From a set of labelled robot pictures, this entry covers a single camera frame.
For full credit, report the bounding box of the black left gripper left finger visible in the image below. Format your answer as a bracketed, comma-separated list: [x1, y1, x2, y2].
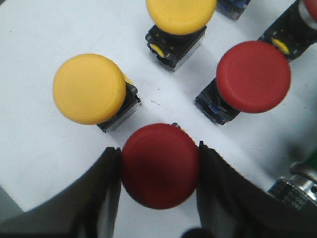
[0, 147, 121, 238]

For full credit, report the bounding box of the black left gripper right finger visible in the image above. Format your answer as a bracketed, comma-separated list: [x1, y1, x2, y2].
[197, 143, 317, 238]

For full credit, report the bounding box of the red mushroom push button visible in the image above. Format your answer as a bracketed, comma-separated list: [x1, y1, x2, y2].
[258, 0, 317, 62]
[195, 41, 291, 125]
[121, 123, 200, 209]

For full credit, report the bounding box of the yellow mushroom push button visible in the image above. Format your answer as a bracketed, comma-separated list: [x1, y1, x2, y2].
[145, 0, 217, 71]
[53, 54, 141, 133]

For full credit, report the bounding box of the push button switch block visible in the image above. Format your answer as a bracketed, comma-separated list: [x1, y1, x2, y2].
[217, 0, 250, 21]

